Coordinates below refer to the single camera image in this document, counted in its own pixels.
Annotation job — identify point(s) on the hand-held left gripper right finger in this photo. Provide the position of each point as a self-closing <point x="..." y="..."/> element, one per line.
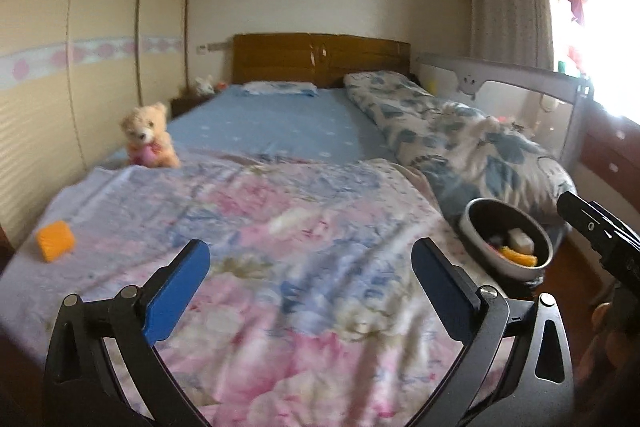
<point x="442" y="292"/>

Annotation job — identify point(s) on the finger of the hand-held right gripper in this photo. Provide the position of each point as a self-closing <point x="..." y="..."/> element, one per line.
<point x="582" y="217"/>
<point x="620" y="224"/>

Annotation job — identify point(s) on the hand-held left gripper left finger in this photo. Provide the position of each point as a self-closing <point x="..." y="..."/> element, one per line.
<point x="177" y="292"/>

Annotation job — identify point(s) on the white foam block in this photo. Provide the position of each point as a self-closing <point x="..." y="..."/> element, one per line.
<point x="520" y="239"/>

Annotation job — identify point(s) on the orange flared foam net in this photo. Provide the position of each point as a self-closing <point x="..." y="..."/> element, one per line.
<point x="520" y="258"/>

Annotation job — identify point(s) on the white and black bin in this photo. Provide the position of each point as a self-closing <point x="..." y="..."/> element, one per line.
<point x="500" y="217"/>

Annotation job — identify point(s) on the person's right hand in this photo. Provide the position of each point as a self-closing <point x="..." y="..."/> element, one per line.
<point x="602" y="322"/>

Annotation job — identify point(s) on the brown wooden dresser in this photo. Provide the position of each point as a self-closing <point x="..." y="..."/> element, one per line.
<point x="610" y="157"/>

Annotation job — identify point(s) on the pink floral blanket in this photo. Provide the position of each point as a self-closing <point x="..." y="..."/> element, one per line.
<point x="300" y="282"/>

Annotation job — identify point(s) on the orange foam block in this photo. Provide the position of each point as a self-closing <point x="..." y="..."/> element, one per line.
<point x="55" y="241"/>

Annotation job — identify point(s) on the white quilt with blue print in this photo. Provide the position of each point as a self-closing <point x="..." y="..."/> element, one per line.
<point x="450" y="132"/>

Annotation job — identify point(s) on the beige teddy bear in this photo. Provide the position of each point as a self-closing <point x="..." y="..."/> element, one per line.
<point x="145" y="132"/>

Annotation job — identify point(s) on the dark wooden nightstand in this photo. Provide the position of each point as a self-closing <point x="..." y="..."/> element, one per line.
<point x="182" y="104"/>

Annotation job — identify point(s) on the blue bed sheet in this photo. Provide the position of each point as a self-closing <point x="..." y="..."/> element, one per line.
<point x="275" y="127"/>

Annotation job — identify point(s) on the white rabbit plush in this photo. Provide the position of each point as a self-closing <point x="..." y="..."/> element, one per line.
<point x="204" y="87"/>

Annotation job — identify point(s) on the grey dotted curtain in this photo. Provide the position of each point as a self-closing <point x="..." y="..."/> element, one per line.
<point x="510" y="7"/>

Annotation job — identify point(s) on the cream sliding door wardrobe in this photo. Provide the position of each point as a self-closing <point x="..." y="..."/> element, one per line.
<point x="50" y="107"/>

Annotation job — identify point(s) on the blue patterned pillow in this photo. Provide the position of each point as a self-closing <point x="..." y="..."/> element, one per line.
<point x="280" y="88"/>

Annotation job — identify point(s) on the wooden headboard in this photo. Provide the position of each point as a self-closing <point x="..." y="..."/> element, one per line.
<point x="280" y="57"/>

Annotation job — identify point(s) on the grey bed guard rail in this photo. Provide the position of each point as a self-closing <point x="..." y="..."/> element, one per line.
<point x="500" y="74"/>

